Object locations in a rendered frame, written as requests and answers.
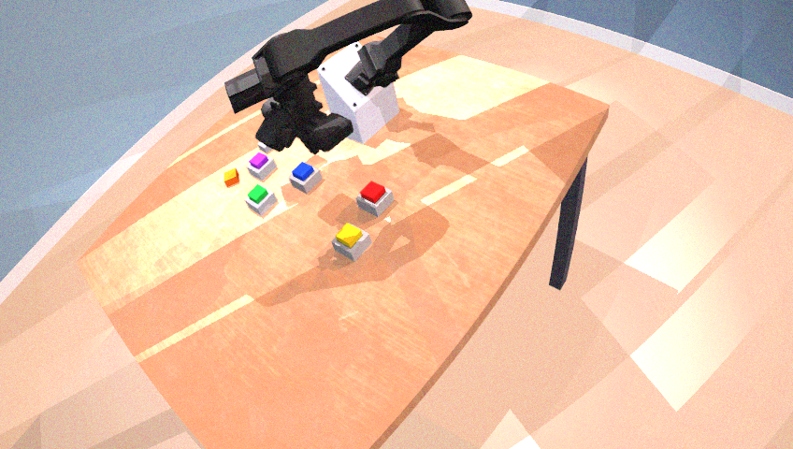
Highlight small orange block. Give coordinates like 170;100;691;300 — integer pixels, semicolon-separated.
224;168;239;187

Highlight yellow button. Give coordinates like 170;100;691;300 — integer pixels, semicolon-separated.
331;223;372;262

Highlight red button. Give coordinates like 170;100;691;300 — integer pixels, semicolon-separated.
355;181;395;217

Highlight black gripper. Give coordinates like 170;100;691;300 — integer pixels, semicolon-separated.
261;81;353;155

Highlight purple button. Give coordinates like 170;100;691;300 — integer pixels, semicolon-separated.
247;152;277;181

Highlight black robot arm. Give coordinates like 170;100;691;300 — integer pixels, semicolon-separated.
224;0;473;152

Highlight green button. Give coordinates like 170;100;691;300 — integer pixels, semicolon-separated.
244;184;278;217

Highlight blue button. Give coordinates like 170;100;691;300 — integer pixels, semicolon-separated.
289;162;323;194

